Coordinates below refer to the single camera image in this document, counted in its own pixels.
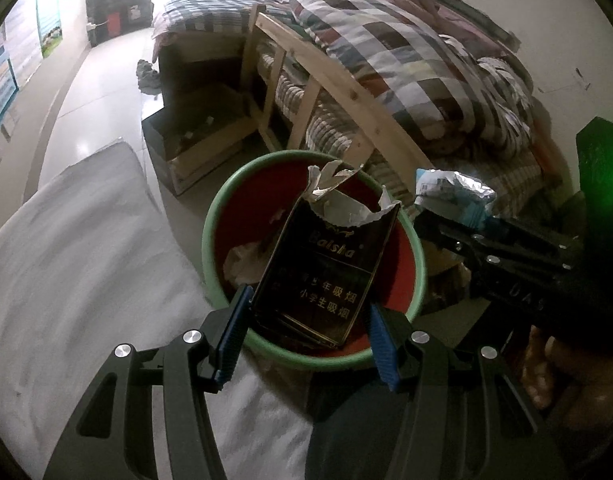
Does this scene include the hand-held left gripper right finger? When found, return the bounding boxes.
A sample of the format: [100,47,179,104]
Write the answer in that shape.
[369,305,570,480]

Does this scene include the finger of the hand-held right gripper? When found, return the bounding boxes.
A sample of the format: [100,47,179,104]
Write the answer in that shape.
[417,225,572,277]
[415,209,582,257]

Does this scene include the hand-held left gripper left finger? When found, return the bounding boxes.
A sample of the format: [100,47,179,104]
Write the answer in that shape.
[44,284,254,480]

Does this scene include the green basin with red inside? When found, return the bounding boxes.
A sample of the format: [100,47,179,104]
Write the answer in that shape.
[201,150,427,372]

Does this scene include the black glossy cigarette box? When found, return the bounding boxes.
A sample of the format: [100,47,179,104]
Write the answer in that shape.
[250,160,402,348]

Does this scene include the person's right hand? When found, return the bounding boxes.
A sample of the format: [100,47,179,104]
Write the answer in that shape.
[521,325,613,411]

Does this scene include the crumpled white wrapper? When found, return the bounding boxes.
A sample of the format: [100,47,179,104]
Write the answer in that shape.
[221,240,272,286]

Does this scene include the striped mattress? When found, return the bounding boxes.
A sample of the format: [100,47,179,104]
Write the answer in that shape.
[256,40,372,161]

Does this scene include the multicolour checked quilt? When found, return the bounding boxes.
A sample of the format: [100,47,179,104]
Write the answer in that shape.
[289,0,537,171]

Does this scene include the cloth heap on floor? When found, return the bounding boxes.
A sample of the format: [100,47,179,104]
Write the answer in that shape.
[136,59,162,96]

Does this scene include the blue plaid bed quilt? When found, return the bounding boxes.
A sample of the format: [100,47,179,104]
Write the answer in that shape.
[151,0,297,46]

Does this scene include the wooden bed rail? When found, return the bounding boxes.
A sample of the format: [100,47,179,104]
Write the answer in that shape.
[239,4,437,186]

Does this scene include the green landscape wall poster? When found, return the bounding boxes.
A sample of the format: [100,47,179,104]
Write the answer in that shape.
[35,0,63,58]

